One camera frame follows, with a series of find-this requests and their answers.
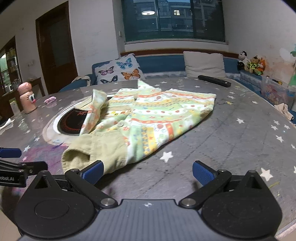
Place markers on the plain grey pillow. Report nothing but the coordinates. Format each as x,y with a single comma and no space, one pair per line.
203,64

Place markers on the small pink toy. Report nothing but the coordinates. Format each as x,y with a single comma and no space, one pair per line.
50,100

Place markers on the pink cartoon water bottle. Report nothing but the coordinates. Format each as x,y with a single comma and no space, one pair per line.
26,99

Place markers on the large window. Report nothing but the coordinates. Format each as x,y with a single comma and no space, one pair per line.
173,20

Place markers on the grey star table cover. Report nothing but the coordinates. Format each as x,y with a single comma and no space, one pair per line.
231,129

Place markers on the panda plush toy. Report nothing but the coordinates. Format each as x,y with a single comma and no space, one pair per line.
242,60

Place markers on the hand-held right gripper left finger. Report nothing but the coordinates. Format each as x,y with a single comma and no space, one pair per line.
93,172

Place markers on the orange fox plush toy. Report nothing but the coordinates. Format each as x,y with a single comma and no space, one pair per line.
261,66

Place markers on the blue sofa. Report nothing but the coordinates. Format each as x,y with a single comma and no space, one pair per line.
161,63

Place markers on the black remote control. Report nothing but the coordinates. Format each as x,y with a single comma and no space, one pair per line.
214,80

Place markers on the wooden display cabinet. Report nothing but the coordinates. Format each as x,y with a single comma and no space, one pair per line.
11,69

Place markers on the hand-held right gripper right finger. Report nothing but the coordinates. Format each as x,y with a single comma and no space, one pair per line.
203,172

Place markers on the colourful pinwheel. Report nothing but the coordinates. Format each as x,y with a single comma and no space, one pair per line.
293,80

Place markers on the dark wooden side table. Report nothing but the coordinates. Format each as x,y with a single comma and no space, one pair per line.
37,83

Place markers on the clear plastic toy box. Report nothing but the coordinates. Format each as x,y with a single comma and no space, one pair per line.
277,92

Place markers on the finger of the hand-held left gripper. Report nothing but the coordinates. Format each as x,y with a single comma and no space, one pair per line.
34,167
10,153

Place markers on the patterned green children's shirt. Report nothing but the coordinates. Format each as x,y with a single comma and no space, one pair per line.
150,115

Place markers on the striped beige cloth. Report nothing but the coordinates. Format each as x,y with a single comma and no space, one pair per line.
81,79

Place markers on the brown bear plush toy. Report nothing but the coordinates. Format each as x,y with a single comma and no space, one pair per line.
253,64

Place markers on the dark wooden door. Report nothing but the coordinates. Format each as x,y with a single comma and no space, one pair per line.
57,46

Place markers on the round built-in induction cooker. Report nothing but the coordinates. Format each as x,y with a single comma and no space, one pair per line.
67,122

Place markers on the butterfly print pillow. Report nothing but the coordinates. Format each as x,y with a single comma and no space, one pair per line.
120,69

